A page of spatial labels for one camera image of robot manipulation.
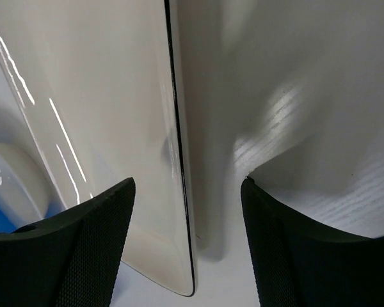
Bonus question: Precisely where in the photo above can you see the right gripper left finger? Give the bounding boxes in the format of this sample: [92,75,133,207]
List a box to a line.
[0,178,136,306]

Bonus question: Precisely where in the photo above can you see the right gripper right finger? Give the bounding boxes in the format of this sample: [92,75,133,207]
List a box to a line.
[241,178,384,306]

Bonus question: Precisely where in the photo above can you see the white round bowl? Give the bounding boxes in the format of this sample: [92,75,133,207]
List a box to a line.
[0,143,51,227]

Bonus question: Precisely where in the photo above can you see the small rectangular white dish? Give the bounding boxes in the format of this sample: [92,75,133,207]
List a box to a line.
[0,1,196,297]

